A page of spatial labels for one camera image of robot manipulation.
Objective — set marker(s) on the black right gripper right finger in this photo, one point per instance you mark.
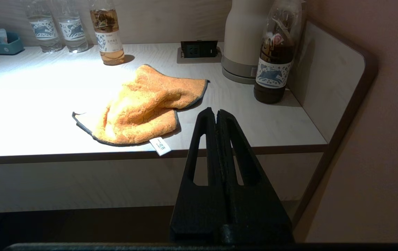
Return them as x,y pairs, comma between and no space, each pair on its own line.
254,212

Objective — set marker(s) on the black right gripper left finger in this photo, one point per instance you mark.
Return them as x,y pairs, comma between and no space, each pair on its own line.
198,209

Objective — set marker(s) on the orange fluffy cleaning cloth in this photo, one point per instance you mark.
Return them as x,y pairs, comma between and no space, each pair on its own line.
143,104

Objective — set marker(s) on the dark drink bottle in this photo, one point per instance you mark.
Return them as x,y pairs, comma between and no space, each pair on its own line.
273,73

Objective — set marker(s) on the black recessed power socket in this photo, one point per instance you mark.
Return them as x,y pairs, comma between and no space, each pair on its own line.
198,49

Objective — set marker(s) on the cream electric kettle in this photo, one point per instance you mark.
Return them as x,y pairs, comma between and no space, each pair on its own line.
244,31

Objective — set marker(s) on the amber tea bottle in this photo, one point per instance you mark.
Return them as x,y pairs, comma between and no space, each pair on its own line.
108,38

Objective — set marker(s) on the clear water bottle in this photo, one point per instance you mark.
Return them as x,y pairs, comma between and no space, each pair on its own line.
43,31
72,33

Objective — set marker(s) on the small blue tray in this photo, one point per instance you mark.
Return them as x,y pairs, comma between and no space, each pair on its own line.
0,47

